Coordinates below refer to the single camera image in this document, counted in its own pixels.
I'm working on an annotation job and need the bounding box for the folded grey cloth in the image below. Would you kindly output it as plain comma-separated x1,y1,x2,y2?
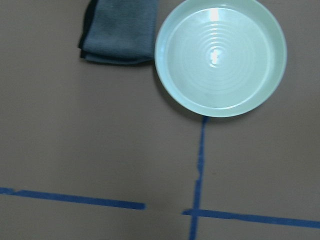
78,0,159,65

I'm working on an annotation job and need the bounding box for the light green plate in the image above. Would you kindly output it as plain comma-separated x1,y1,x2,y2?
154,0,287,118

